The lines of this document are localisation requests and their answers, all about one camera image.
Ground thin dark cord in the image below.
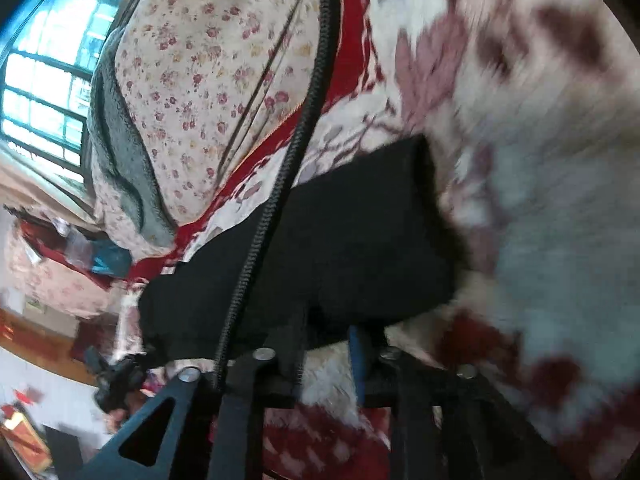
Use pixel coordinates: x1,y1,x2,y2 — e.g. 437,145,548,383
227,0,312,168

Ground pink floral pillow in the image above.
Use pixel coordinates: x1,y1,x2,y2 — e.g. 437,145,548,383
10,245,126,318

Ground window with dark frame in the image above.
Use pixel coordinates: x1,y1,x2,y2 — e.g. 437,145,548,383
0,0,118,173

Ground black braided cable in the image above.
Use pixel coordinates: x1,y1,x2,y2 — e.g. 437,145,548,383
212,0,346,391

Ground teal gift bag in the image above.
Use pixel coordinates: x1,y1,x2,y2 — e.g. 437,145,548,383
90,240,133,278

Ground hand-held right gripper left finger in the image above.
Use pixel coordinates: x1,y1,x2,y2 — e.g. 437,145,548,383
87,305,311,480

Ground red white leaf blanket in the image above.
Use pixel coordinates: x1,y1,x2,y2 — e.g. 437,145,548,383
117,0,640,480

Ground cream floral quilt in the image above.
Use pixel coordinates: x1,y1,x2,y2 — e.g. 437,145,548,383
90,0,346,256

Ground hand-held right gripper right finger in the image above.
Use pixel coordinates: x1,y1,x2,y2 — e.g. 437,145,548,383
347,325,571,480

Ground black pants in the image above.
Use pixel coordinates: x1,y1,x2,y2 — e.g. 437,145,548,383
137,135,471,366

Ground teal fleece garment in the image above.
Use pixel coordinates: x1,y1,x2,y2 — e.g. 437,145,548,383
89,27,177,248

